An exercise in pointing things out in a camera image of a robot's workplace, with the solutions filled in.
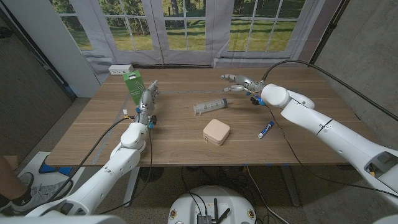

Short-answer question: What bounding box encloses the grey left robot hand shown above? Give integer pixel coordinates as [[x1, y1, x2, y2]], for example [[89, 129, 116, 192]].
[[136, 80, 160, 125]]

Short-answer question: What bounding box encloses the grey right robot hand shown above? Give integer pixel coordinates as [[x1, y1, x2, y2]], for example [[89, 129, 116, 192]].
[[220, 73, 267, 94]]

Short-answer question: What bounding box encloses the large clear plastic syringe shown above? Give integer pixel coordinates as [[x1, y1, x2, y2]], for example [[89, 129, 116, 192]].
[[193, 98, 228, 116]]

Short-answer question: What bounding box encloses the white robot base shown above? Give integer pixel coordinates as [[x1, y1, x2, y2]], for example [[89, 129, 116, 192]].
[[167, 185, 258, 224]]

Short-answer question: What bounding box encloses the green straws package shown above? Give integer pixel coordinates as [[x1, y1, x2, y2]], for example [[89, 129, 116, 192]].
[[122, 70, 147, 106]]

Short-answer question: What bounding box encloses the blue and white marker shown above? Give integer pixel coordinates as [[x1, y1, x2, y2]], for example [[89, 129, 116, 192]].
[[257, 120, 275, 139]]

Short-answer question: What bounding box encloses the pink square box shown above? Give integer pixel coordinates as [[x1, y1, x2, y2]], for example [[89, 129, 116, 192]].
[[203, 118, 231, 147]]

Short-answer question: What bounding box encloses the brown cardboard box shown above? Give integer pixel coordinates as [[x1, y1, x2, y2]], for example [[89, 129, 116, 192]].
[[4, 155, 19, 170]]

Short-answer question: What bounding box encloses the white power strip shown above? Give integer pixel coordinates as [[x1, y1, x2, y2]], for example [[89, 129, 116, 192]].
[[108, 63, 134, 76]]

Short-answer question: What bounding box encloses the black round floor disc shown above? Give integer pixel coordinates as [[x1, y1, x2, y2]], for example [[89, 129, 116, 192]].
[[138, 167, 165, 184]]

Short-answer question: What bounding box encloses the printed window backdrop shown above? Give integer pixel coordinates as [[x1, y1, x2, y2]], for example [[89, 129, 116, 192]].
[[49, 0, 343, 83]]

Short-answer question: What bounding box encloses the white table leg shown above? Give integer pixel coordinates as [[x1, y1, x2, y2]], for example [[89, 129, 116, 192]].
[[281, 166, 301, 208], [123, 167, 141, 208]]

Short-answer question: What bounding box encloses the black backdrop stand pole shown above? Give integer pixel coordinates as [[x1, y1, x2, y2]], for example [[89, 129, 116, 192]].
[[307, 0, 351, 68]]

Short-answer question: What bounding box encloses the white pillar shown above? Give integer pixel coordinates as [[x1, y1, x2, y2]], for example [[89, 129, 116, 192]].
[[2, 0, 102, 98]]

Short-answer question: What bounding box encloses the white floor mat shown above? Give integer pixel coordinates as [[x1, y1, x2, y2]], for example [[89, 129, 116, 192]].
[[15, 151, 85, 203]]

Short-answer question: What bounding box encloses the grey sneaker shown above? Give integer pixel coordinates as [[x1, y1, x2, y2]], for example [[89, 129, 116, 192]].
[[18, 172, 35, 187], [11, 182, 73, 213]]

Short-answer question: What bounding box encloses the person's bare leg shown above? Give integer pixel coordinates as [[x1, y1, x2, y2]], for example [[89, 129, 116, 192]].
[[0, 155, 29, 200]]

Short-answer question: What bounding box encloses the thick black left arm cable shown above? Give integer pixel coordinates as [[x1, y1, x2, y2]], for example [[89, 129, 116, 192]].
[[46, 116, 136, 203]]

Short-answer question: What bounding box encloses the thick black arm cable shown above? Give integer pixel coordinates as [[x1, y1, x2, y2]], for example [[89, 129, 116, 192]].
[[46, 116, 136, 203], [261, 59, 398, 122]]

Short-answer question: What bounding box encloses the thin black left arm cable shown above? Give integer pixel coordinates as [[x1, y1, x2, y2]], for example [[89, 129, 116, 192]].
[[99, 129, 154, 215]]

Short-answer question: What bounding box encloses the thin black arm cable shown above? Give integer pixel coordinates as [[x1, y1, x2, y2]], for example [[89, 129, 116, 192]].
[[99, 129, 154, 215], [264, 104, 398, 198]]

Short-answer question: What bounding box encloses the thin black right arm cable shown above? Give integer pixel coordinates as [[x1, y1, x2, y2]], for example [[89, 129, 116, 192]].
[[264, 104, 398, 198]]

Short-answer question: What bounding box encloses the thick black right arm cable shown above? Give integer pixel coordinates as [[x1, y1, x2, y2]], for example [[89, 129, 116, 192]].
[[261, 59, 398, 122]]

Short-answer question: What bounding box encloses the white floor cable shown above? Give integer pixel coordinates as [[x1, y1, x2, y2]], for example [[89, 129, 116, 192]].
[[245, 166, 290, 224]]

